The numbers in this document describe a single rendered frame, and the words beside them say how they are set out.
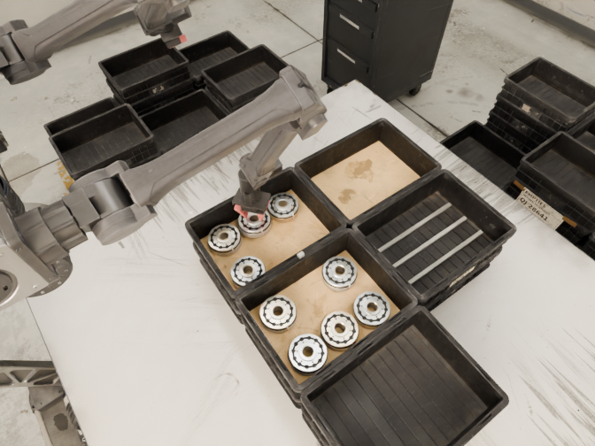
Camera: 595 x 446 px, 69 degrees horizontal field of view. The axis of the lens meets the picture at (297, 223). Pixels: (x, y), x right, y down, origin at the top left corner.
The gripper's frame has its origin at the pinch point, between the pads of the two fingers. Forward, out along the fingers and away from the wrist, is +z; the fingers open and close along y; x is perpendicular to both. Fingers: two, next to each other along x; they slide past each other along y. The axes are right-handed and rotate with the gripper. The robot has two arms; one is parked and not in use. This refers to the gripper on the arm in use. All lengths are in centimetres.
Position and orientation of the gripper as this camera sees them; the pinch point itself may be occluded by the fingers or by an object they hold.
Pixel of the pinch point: (253, 217)
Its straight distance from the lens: 135.1
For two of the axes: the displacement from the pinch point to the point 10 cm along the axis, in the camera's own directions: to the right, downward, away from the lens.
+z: 0.1, 6.1, 7.9
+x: -2.8, 7.6, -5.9
